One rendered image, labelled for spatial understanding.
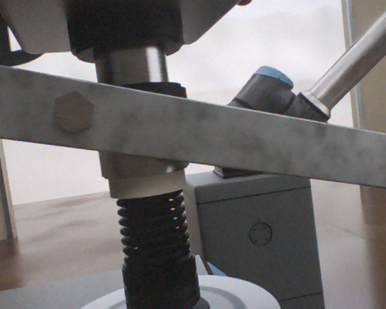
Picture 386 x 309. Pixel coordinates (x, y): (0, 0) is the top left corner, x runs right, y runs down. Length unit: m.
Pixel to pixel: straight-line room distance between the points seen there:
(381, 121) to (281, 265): 5.08
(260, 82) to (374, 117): 4.88
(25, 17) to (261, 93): 1.17
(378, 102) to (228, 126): 6.02
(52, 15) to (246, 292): 0.31
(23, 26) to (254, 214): 1.07
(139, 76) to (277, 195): 1.05
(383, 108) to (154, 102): 6.10
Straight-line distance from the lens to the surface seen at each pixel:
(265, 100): 1.45
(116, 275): 0.63
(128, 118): 0.30
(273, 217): 1.35
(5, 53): 0.52
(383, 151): 0.40
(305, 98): 1.50
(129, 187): 0.33
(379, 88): 6.35
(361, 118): 6.10
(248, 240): 1.34
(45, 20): 0.36
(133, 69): 0.33
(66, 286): 0.63
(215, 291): 0.44
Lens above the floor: 1.02
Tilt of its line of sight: 4 degrees down
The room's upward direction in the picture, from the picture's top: 7 degrees counter-clockwise
